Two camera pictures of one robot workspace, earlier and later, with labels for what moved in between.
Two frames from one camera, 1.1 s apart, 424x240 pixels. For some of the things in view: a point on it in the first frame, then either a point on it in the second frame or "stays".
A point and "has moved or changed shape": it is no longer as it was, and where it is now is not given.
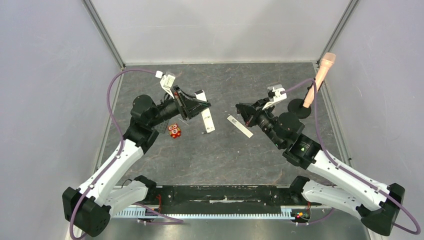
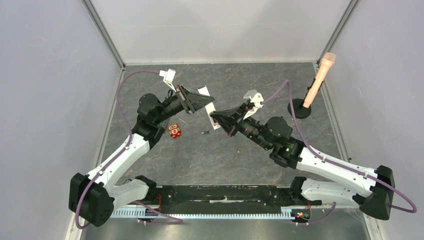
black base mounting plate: [222, 196] stays
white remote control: [206, 114] has moved or changed shape
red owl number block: [174, 130] stays
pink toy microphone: [327, 60] stays
